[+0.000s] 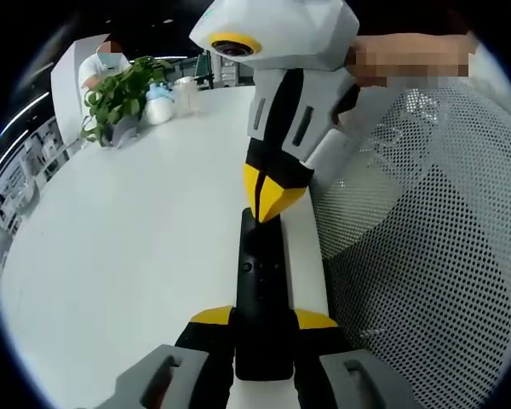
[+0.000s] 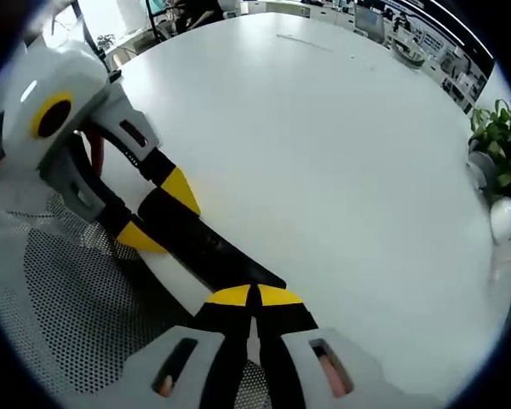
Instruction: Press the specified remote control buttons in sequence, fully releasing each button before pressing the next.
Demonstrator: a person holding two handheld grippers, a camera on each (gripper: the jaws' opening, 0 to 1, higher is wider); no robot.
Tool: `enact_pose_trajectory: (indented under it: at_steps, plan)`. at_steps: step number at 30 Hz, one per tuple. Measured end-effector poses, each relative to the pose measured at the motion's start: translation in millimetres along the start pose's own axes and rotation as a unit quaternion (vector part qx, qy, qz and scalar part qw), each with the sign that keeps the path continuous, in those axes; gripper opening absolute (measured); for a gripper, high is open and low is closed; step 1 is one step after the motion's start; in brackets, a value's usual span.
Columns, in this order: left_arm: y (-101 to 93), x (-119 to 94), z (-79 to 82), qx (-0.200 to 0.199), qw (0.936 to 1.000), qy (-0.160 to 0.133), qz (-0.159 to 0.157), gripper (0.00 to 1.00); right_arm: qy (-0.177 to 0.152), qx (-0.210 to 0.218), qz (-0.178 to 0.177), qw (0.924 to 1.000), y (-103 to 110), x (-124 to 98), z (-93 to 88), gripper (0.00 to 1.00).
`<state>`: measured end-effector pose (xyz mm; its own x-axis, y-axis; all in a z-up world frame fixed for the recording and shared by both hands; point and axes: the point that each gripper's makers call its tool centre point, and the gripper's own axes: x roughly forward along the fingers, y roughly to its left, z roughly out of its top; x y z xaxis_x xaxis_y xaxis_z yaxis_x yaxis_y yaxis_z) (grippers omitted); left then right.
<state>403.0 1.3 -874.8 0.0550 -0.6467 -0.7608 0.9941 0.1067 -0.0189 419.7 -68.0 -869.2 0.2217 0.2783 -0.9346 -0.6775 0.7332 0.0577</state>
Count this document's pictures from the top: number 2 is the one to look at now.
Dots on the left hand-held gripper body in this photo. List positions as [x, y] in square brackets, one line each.
[38, 76]

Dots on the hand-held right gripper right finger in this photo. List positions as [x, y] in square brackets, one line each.
[289, 315]

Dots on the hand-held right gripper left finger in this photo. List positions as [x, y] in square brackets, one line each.
[187, 341]

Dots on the black remote control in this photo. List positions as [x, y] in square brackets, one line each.
[204, 243]

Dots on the person's left hand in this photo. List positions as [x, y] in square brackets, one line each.
[99, 153]

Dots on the small green plant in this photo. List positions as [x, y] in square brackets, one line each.
[106, 42]

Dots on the grey mesh office chair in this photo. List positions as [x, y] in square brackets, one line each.
[68, 298]

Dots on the grey plant pot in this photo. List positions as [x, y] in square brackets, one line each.
[481, 168]

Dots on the green potted plant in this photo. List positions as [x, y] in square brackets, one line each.
[500, 140]

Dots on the wall display board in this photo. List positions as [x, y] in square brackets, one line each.
[451, 55]

